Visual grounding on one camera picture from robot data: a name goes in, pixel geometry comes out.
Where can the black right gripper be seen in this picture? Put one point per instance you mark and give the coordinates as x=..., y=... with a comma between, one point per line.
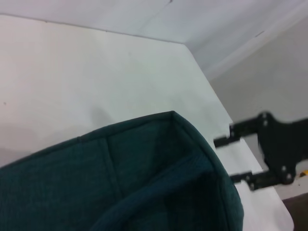
x=284, y=144

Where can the dark teal fabric lunch bag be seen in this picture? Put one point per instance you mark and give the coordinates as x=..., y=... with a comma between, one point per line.
x=96, y=180

